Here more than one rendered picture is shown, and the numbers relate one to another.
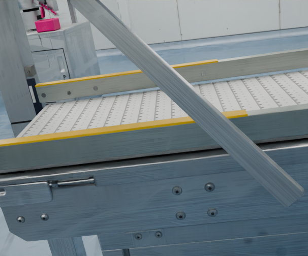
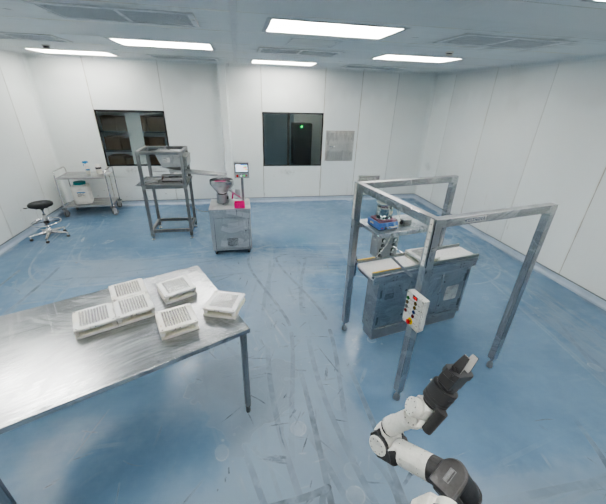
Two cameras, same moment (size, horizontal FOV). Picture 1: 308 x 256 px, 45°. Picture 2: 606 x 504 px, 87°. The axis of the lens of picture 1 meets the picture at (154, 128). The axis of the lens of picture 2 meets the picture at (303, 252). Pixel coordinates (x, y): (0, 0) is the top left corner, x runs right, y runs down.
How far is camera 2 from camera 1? 2.83 m
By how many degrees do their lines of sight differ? 25
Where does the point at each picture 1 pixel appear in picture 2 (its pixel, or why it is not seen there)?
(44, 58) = (236, 221)
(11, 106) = (351, 263)
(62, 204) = (380, 279)
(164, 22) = (254, 185)
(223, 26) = (289, 191)
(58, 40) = (246, 213)
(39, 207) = (378, 280)
